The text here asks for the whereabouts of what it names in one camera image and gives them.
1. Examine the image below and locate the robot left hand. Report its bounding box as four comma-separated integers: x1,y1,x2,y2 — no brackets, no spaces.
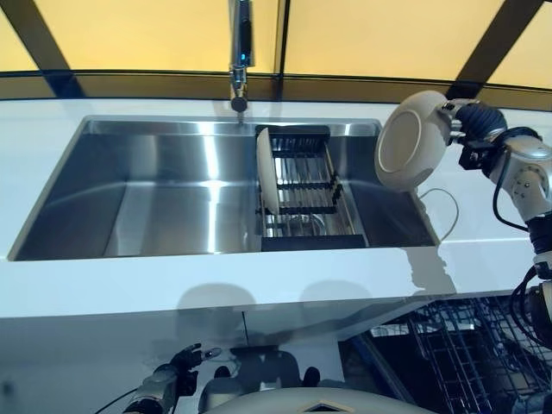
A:
170,343,222,372

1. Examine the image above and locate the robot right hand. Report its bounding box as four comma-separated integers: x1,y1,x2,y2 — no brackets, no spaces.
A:
437,98,505,147

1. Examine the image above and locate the beige ceramic plate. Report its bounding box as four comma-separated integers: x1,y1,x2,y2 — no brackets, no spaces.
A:
373,90,450,193
254,127,280,216

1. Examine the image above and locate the grey robot torso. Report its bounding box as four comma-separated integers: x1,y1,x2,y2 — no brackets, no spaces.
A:
223,386,433,414

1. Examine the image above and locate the stainless steel sink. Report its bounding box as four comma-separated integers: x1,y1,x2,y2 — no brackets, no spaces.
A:
7,115,442,262

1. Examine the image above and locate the black sink drain rack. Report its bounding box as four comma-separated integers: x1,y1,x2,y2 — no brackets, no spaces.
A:
254,124,369,253

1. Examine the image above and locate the chrome kitchen faucet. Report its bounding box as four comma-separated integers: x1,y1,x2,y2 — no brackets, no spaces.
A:
227,0,257,125

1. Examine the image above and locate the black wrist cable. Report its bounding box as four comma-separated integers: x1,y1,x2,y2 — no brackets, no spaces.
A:
492,127,544,230
91,389,140,414

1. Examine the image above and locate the dishwasher tilted wire basket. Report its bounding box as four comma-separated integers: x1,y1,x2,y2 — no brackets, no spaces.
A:
486,297,552,414

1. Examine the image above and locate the black window frame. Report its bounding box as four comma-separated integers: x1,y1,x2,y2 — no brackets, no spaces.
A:
0,0,552,101

